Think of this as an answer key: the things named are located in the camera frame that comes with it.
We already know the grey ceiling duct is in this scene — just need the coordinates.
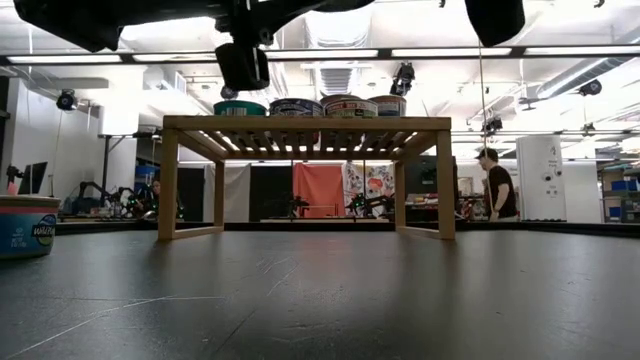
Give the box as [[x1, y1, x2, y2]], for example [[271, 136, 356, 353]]
[[537, 55, 640, 100]]

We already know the storage shelf rack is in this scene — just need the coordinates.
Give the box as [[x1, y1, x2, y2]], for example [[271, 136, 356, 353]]
[[455, 194, 489, 222], [598, 167, 640, 225]]

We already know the black partition curtain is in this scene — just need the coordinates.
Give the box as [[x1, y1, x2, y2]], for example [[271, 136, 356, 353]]
[[174, 164, 296, 224]]

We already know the white light strip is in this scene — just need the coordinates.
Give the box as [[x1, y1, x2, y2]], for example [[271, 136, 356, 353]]
[[132, 52, 217, 63], [523, 45, 640, 56], [264, 48, 380, 60], [5, 53, 124, 65], [391, 47, 513, 58]]

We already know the wooden slatted shelf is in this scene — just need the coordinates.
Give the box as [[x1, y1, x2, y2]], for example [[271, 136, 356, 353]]
[[157, 115, 456, 242]]

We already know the floral hanging cloth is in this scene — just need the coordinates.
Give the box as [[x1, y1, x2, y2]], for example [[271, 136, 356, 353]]
[[342, 162, 396, 220]]

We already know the white hanging cloth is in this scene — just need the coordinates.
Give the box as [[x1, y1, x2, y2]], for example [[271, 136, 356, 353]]
[[202, 164, 252, 224]]

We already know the blue label tuna can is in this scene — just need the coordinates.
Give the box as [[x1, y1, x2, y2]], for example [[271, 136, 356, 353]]
[[268, 97, 325, 118]]

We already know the person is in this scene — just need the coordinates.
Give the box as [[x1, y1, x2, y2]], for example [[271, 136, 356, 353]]
[[474, 147, 520, 223], [144, 178, 162, 217]]

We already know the overhead rig crossbar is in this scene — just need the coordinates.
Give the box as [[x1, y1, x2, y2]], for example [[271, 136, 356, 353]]
[[0, 45, 640, 66]]

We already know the white panel on stand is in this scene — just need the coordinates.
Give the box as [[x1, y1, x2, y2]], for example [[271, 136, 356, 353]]
[[97, 102, 144, 137]]

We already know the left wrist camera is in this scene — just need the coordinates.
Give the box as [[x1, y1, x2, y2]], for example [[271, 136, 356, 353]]
[[214, 42, 272, 93]]

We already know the red hanging cloth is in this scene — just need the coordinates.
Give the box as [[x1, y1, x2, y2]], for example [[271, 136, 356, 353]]
[[292, 162, 347, 220]]

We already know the black monitor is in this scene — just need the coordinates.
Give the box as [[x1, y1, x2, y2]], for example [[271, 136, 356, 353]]
[[403, 155, 459, 196], [17, 161, 49, 196]]

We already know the green label tuna can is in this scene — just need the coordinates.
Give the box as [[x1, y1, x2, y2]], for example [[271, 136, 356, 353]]
[[324, 98, 380, 119]]

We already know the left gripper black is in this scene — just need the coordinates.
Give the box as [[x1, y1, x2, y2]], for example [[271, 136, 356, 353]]
[[215, 0, 321, 47]]

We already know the teal label tuna can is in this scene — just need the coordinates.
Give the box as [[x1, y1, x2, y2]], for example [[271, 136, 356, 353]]
[[213, 99, 269, 118]]

